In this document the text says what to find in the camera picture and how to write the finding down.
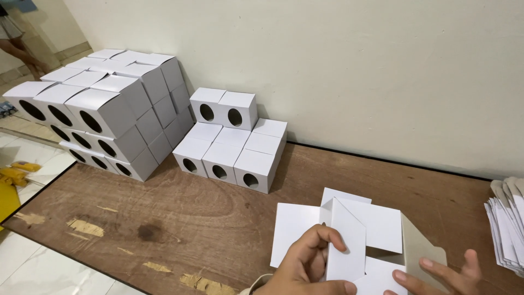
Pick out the person's right hand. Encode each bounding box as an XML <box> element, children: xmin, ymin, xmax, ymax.
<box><xmin>383</xmin><ymin>249</ymin><xmax>483</xmax><ymax>295</ymax></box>

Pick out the person's left hand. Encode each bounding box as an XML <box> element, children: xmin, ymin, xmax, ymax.
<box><xmin>254</xmin><ymin>224</ymin><xmax>358</xmax><ymax>295</ymax></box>

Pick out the white cardboard box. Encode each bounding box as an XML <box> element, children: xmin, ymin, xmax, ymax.
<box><xmin>270</xmin><ymin>187</ymin><xmax>449</xmax><ymax>295</ymax></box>

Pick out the pile of flat cardboard blanks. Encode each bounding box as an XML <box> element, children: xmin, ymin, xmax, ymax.
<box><xmin>484</xmin><ymin>177</ymin><xmax>524</xmax><ymax>278</ymax></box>

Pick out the small group of white boxes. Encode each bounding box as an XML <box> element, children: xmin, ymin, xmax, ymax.
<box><xmin>172</xmin><ymin>87</ymin><xmax>288</xmax><ymax>194</ymax></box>

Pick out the large stack of white boxes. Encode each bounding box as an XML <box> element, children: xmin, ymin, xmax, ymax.
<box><xmin>2</xmin><ymin>48</ymin><xmax>195</xmax><ymax>182</ymax></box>

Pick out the yellow plastic object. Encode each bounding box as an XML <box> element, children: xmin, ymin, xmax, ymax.
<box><xmin>0</xmin><ymin>161</ymin><xmax>42</xmax><ymax>224</ymax></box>

